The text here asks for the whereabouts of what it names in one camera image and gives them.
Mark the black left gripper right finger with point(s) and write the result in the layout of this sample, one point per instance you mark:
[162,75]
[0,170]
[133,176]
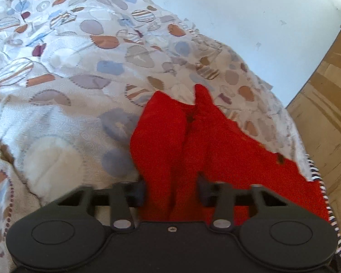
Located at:
[220,197]

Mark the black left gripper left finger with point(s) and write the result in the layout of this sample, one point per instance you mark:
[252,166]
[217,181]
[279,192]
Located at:
[123,197]

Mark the red knitted garment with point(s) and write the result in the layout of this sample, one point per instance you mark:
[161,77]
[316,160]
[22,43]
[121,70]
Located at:
[174,143]

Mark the wooden wardrobe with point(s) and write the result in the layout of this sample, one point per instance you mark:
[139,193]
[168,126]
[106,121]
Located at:
[316,110]

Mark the striped black white cloth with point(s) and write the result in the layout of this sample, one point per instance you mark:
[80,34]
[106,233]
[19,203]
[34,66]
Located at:
[329,210]

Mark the patchwork patterned bedspread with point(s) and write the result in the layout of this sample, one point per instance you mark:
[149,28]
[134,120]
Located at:
[75,76]

